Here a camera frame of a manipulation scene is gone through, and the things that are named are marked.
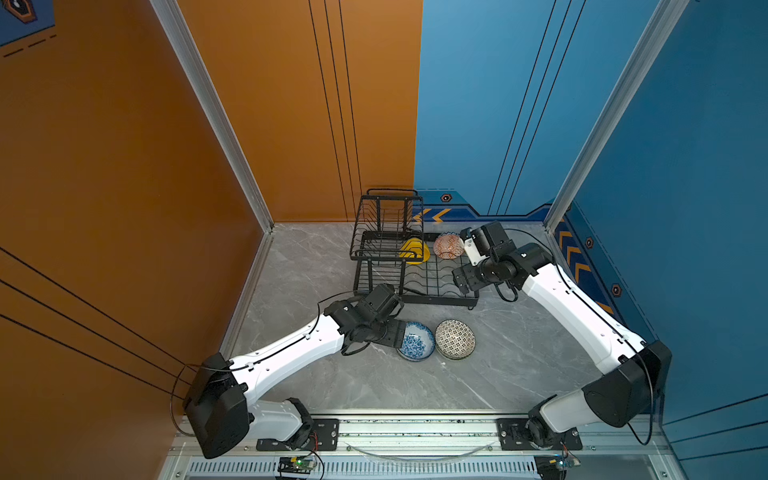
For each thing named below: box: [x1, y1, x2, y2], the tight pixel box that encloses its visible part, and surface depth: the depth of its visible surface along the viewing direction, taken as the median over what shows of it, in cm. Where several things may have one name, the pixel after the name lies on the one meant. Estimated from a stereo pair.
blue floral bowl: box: [396, 321, 435, 362], surface depth 87 cm
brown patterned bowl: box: [434, 319, 476, 361], surface depth 88 cm
